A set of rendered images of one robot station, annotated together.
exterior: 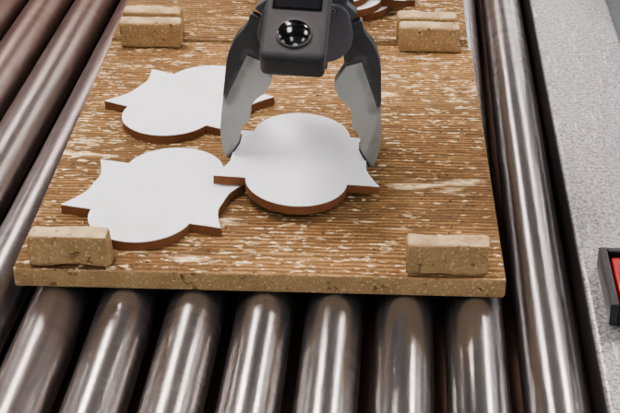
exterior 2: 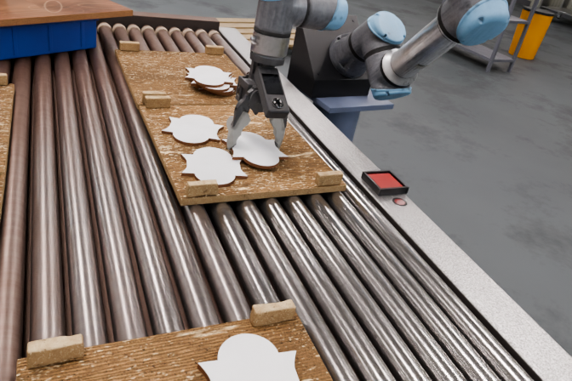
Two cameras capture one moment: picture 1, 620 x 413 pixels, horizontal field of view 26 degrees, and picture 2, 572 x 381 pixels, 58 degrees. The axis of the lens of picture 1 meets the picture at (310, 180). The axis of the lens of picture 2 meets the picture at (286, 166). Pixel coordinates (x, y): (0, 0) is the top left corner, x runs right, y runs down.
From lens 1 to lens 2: 0.47 m
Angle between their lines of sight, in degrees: 28
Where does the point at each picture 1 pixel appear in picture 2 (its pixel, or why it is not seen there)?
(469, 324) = (341, 201)
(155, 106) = (184, 131)
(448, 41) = not seen: hidden behind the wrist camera
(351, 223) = (285, 170)
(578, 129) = (321, 132)
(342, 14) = not seen: hidden behind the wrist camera
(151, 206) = (216, 170)
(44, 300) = (196, 210)
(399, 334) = (324, 207)
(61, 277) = (199, 200)
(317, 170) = (265, 152)
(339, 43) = not seen: hidden behind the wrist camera
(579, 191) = (337, 153)
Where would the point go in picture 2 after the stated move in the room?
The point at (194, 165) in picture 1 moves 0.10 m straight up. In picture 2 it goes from (218, 153) to (223, 110)
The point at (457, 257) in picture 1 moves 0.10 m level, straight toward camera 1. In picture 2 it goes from (334, 179) to (354, 206)
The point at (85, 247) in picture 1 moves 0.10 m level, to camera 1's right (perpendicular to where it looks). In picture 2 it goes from (210, 188) to (260, 183)
